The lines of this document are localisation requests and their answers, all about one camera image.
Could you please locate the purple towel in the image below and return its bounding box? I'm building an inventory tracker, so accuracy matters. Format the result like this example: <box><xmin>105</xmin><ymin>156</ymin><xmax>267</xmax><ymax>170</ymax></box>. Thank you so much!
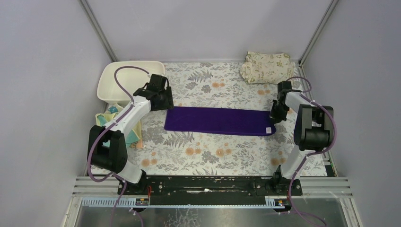
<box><xmin>164</xmin><ymin>106</ymin><xmax>277</xmax><ymax>136</ymax></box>

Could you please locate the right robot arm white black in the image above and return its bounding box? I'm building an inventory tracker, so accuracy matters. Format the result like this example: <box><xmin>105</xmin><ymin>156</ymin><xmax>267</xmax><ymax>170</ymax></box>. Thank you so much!
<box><xmin>270</xmin><ymin>81</ymin><xmax>336</xmax><ymax>191</ymax></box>

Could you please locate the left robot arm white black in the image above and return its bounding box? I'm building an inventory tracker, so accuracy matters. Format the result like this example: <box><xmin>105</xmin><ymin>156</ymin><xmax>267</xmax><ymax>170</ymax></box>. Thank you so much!
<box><xmin>87</xmin><ymin>74</ymin><xmax>174</xmax><ymax>184</ymax></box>

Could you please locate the white rectangular basin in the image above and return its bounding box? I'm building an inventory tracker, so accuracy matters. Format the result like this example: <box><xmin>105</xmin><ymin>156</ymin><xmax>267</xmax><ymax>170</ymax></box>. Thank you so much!
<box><xmin>96</xmin><ymin>61</ymin><xmax>166</xmax><ymax>105</ymax></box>

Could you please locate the cream patterned folded towel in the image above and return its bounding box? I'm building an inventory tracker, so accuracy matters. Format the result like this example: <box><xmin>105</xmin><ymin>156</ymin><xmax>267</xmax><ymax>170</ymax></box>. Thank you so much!
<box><xmin>239</xmin><ymin>52</ymin><xmax>296</xmax><ymax>84</ymax></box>

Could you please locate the yellow teal patterned towel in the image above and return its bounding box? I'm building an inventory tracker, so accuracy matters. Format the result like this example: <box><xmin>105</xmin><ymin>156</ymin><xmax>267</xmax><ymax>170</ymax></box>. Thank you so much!
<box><xmin>95</xmin><ymin>104</ymin><xmax>144</xmax><ymax>149</ymax></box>

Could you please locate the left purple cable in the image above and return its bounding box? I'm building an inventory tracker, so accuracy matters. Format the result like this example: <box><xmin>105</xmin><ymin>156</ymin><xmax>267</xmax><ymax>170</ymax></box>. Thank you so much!
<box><xmin>87</xmin><ymin>66</ymin><xmax>150</xmax><ymax>227</ymax></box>

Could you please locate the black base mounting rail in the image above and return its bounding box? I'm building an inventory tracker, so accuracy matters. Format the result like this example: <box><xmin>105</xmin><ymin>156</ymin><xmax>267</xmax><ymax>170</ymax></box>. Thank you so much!
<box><xmin>117</xmin><ymin>174</ymin><xmax>303</xmax><ymax>206</ymax></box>

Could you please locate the white cable duct strip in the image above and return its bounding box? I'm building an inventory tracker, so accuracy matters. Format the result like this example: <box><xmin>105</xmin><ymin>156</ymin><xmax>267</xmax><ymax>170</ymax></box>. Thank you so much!
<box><xmin>81</xmin><ymin>197</ymin><xmax>149</xmax><ymax>208</ymax></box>

